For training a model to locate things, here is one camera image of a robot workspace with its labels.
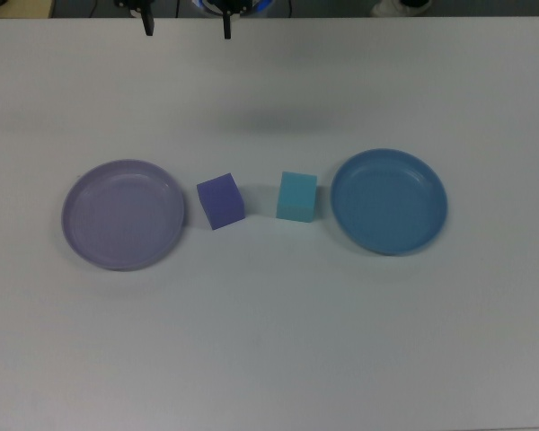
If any cyan foam cube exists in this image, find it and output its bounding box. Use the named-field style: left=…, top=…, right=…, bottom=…
left=275, top=171, right=318, bottom=223

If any purple foam cube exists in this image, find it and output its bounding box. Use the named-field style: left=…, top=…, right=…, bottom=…
left=196, top=172, right=246, bottom=231

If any purple plate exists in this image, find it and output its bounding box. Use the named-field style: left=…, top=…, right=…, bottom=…
left=61, top=159, right=186, bottom=272

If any blue plate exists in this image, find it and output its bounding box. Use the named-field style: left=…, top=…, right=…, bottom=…
left=330, top=148, right=449, bottom=257

